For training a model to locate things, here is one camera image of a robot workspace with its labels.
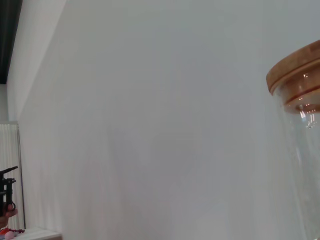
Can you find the white shelf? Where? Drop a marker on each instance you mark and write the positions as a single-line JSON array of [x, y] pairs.
[[42, 235]]

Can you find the dark wall panel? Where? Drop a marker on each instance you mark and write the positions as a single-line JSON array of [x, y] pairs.
[[8, 37]]

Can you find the pink and red small items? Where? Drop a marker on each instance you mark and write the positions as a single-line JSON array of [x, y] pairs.
[[10, 233]]

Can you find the clear glass water dispenser jar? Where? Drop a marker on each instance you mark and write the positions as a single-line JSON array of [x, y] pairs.
[[307, 175]]

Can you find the white ribbed panel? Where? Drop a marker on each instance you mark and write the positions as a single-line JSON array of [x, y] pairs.
[[10, 145]]

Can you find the brown rounded object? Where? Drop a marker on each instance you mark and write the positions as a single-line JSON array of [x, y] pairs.
[[6, 218]]

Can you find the black metal frame device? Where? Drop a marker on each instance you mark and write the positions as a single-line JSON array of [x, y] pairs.
[[5, 190]]

